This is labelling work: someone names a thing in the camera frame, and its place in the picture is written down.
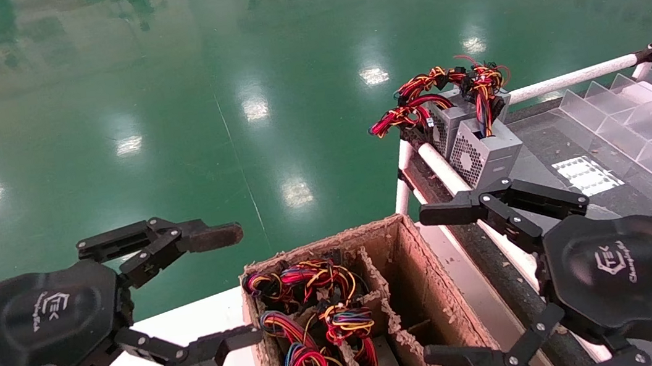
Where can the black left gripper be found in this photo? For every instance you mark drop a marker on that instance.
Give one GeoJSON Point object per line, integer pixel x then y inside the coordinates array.
{"type": "Point", "coordinates": [38, 324]}

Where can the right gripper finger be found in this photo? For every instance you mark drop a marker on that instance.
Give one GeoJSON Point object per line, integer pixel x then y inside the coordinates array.
{"type": "Point", "coordinates": [454, 209]}

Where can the clear acrylic divider tray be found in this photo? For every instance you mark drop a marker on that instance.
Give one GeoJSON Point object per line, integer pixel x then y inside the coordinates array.
{"type": "Point", "coordinates": [635, 114]}

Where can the white frame leg pipe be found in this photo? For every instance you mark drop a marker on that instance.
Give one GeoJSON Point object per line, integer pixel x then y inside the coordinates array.
{"type": "Point", "coordinates": [405, 179]}

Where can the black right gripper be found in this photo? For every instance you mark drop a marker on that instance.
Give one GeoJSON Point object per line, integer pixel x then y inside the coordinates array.
{"type": "Point", "coordinates": [624, 277]}

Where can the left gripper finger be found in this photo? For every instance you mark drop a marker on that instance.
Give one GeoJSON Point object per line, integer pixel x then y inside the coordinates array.
{"type": "Point", "coordinates": [208, 237]}

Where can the grey power supply hexagon grill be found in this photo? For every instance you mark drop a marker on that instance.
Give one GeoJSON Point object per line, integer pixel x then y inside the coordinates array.
{"type": "Point", "coordinates": [487, 154]}

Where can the worn cardboard box with dividers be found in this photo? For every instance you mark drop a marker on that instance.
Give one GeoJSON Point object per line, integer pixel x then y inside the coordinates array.
{"type": "Point", "coordinates": [421, 296]}

